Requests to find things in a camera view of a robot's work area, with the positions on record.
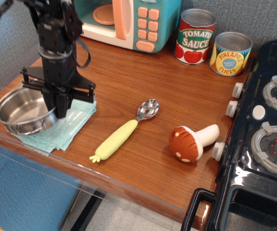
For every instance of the small stainless steel pan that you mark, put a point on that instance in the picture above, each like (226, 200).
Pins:
(24, 112)

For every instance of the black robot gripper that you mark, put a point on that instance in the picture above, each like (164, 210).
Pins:
(59, 82)

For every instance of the orange microwave turntable plate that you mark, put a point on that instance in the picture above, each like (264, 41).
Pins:
(104, 15)

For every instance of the spoon with yellow handle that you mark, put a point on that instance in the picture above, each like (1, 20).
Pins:
(146, 110)

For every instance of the black toy stove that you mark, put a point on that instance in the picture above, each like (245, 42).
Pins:
(246, 194)

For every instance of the pineapple slices can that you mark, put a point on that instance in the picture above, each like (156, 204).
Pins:
(230, 53)

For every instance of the light blue folded cloth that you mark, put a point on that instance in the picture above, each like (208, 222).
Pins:
(60, 136)

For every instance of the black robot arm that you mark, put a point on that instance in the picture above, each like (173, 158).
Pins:
(59, 28)

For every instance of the plush brown mushroom toy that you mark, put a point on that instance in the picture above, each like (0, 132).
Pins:
(187, 145)

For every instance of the toy microwave teal and cream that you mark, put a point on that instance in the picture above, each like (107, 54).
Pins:
(140, 25)

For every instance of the tomato sauce can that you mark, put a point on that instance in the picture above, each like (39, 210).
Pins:
(196, 29)

